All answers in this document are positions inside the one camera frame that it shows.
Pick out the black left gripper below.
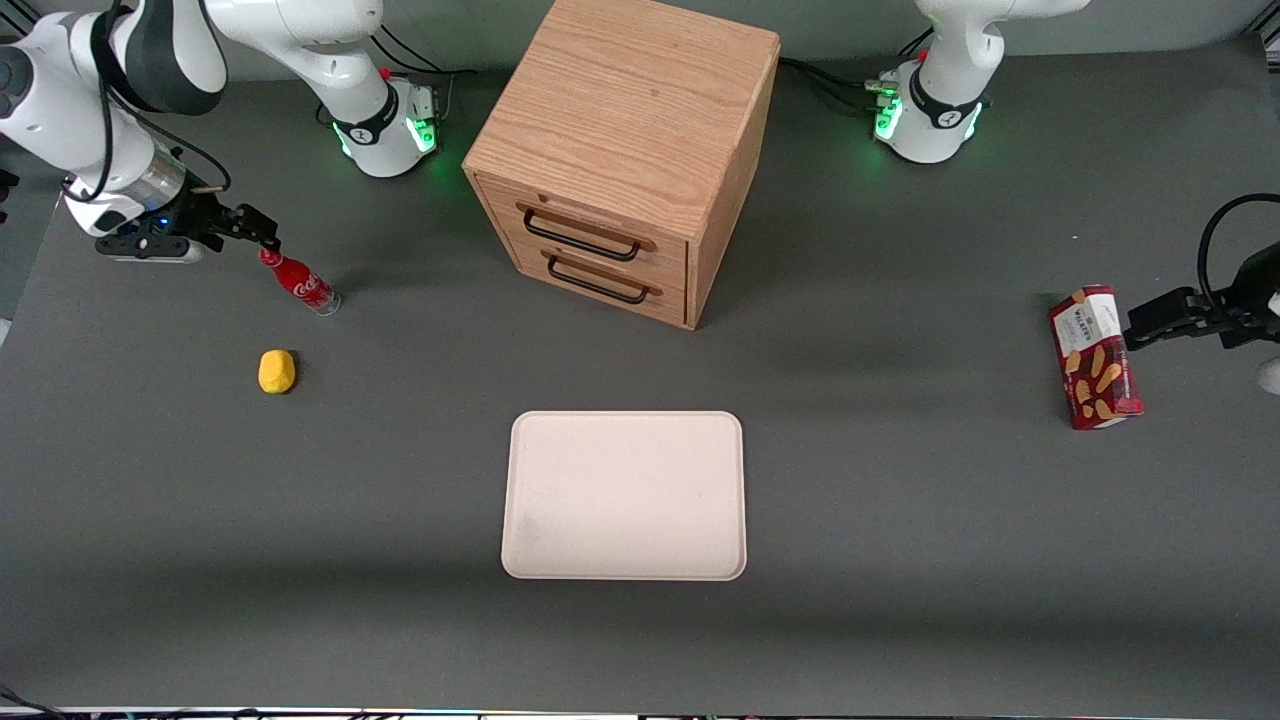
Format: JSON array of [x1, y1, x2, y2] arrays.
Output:
[[1125, 241, 1280, 352]]

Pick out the black arm base cables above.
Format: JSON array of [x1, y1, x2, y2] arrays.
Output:
[[779, 28, 936, 113], [372, 25, 479, 81]]

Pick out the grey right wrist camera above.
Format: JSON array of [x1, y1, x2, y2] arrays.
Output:
[[95, 232, 206, 264]]

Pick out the beige rectangular tray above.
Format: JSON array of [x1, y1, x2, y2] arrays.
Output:
[[500, 410, 749, 582]]

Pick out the black looped gripper cable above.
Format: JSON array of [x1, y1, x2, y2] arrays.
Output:
[[1196, 193, 1280, 313]]

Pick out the red biscuit box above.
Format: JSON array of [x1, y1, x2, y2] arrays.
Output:
[[1048, 285, 1145, 431]]

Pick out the red coke bottle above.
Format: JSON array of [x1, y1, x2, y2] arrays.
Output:
[[258, 247, 342, 317]]

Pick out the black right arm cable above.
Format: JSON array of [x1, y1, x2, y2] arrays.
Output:
[[90, 0, 233, 197]]

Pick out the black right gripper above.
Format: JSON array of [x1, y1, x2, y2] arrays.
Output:
[[120, 190, 284, 252]]

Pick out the wooden two-drawer cabinet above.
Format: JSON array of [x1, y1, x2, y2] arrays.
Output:
[[462, 0, 782, 331]]

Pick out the black right arm base cables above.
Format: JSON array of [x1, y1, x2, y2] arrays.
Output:
[[372, 25, 479, 81]]

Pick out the black left arm base cables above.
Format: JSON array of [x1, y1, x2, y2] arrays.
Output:
[[779, 28, 936, 113]]

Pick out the black metal drawer handle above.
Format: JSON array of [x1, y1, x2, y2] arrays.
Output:
[[541, 250, 664, 306], [516, 200, 659, 264]]

